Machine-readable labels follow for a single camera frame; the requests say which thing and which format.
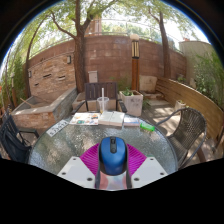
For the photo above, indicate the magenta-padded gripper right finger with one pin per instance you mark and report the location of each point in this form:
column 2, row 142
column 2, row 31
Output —
column 146, row 170

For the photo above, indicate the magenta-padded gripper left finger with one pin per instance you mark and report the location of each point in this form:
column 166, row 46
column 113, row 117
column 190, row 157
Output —
column 78, row 171

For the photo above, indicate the blue and black computer mouse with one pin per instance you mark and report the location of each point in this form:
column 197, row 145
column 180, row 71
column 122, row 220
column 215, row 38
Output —
column 113, row 155

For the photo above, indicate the green marker pen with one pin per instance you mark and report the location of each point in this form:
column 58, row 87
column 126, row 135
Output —
column 147, row 127

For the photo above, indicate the small closed book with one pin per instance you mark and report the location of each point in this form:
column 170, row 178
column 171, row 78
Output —
column 131, row 121

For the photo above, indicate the colourful picture book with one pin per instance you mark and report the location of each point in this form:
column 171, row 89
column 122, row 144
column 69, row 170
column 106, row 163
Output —
column 84, row 118

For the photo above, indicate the dark wicker chair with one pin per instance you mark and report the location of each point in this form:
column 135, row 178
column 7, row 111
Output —
column 190, row 133

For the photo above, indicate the open white book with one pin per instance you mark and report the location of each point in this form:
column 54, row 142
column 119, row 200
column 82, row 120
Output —
column 111, row 118

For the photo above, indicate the white square planter box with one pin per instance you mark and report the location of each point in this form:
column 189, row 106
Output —
column 133, row 103

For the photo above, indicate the stone raised bed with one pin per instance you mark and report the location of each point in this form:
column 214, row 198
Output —
column 63, row 103

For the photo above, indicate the black slatted chair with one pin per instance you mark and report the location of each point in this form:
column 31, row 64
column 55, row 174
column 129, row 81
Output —
column 13, row 143

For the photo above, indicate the clear plastic cup with straw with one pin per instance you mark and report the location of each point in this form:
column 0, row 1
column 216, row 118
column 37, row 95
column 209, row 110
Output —
column 102, row 105

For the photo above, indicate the dark wooden chair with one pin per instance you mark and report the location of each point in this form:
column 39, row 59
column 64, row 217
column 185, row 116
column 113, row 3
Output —
column 93, row 90

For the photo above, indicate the beige stone slab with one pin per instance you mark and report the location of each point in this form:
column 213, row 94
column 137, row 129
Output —
column 148, row 83

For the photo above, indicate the curved wooden bench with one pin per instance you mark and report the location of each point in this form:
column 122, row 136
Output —
column 196, row 98

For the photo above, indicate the thick forked tree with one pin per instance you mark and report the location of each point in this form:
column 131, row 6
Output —
column 80, row 60

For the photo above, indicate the slim tree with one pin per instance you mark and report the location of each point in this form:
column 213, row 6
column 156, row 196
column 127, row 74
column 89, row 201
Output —
column 165, row 50

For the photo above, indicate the white wall utility box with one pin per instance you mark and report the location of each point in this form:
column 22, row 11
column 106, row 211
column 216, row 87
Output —
column 93, row 76

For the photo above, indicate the wooden garden lamp post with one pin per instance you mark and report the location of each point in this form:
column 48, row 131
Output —
column 134, row 70

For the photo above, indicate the small wall lamp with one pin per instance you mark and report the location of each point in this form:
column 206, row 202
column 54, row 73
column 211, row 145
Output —
column 30, row 73

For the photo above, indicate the large wall lamp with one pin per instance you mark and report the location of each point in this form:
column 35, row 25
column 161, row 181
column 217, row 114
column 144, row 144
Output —
column 69, row 59

